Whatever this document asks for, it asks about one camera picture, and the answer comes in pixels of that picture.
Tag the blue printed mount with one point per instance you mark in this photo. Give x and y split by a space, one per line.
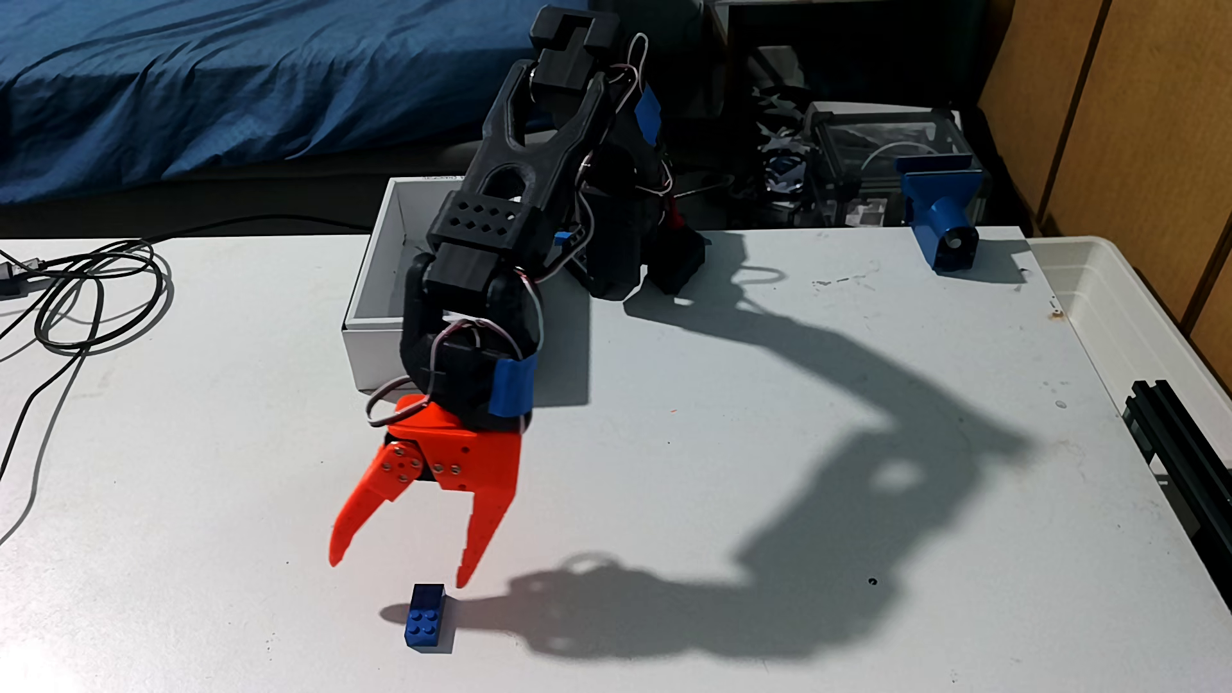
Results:
938 207

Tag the white plastic bin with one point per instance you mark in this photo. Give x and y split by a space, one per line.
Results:
1107 308

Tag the white cardboard box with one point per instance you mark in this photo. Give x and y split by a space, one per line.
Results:
371 356

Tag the black aluminium rail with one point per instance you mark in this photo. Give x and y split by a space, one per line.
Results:
1179 452

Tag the grey bed base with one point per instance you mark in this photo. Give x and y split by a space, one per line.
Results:
289 183

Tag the black power plug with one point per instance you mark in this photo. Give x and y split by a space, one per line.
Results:
11 279

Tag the wooden cabinet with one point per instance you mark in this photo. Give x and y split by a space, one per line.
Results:
1136 125

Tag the blue toy brick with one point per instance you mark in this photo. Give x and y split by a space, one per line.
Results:
425 616

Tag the clear plastic case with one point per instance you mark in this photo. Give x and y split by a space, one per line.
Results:
885 135

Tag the blue bed blanket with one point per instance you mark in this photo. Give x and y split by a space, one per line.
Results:
192 77

